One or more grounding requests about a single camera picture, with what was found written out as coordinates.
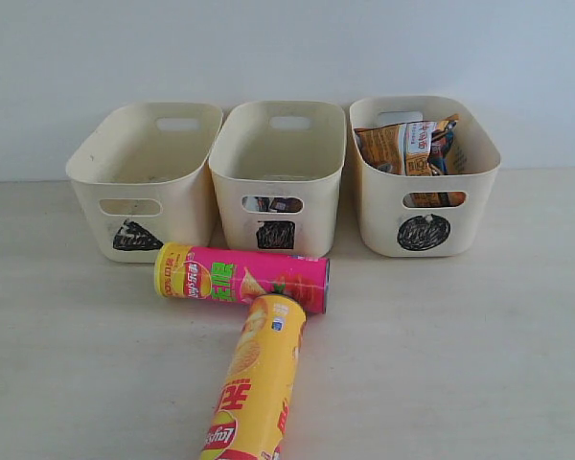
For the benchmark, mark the purple drink carton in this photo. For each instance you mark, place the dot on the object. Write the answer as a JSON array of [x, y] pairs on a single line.
[[285, 205]]

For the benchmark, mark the blue white milk carton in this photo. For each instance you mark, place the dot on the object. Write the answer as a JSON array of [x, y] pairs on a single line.
[[255, 203]]

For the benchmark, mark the orange noodle packet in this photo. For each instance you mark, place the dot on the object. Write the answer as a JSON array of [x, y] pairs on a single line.
[[410, 148]]

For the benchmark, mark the yellow Lay's chip can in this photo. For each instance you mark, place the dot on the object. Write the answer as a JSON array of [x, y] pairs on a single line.
[[253, 404]]

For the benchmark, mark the cream bin square mark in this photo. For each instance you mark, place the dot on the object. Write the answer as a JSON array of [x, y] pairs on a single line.
[[285, 149]]

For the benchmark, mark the pink Lay's chip can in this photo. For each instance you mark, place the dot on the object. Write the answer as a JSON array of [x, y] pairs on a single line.
[[233, 276]]

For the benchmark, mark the cream bin circle mark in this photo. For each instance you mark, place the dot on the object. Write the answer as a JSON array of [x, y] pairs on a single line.
[[406, 216]]

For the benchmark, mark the cream bin triangle mark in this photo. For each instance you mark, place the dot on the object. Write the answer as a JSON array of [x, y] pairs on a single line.
[[142, 178]]

